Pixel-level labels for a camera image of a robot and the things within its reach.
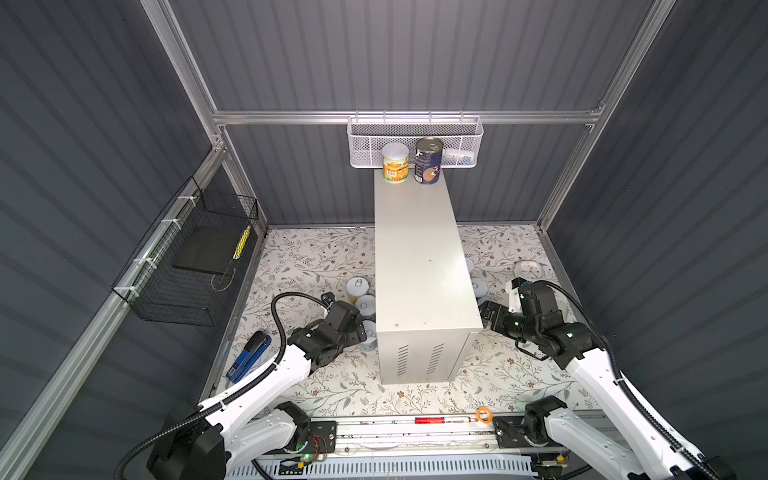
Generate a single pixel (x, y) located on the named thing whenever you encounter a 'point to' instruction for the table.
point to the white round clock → (529, 269)
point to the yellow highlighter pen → (242, 242)
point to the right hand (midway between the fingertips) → (489, 318)
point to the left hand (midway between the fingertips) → (351, 329)
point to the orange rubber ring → (489, 418)
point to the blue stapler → (253, 350)
